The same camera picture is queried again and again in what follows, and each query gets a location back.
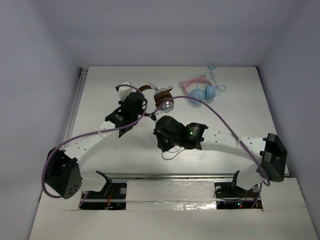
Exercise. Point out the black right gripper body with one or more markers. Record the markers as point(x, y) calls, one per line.
point(165, 143)

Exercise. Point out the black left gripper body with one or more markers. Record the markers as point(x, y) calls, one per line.
point(136, 97)

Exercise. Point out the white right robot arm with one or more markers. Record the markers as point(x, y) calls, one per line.
point(268, 154)

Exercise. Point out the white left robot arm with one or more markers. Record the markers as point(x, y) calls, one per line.
point(61, 177)

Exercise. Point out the pink blue cat-ear headphones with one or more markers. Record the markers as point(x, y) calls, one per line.
point(208, 93)

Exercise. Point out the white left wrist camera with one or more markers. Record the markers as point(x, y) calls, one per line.
point(124, 90)

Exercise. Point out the aluminium left side rail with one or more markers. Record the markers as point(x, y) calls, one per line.
point(83, 72)

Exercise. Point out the aluminium rail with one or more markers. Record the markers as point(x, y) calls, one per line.
point(83, 72)
point(168, 176)

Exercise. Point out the aluminium front rail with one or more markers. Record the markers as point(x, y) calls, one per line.
point(168, 176)

